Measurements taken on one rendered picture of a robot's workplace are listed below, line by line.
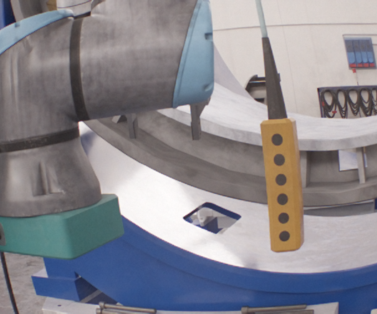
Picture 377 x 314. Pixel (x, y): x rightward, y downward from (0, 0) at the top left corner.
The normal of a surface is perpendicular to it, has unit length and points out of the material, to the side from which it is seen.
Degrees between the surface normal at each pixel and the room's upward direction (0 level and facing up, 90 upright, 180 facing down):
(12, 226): 90
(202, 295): 90
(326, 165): 90
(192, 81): 128
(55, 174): 70
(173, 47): 90
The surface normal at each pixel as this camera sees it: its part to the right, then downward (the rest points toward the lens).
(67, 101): 0.07, 0.66
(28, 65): 0.10, 0.00
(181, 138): -0.32, 0.14
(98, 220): 0.92, -0.07
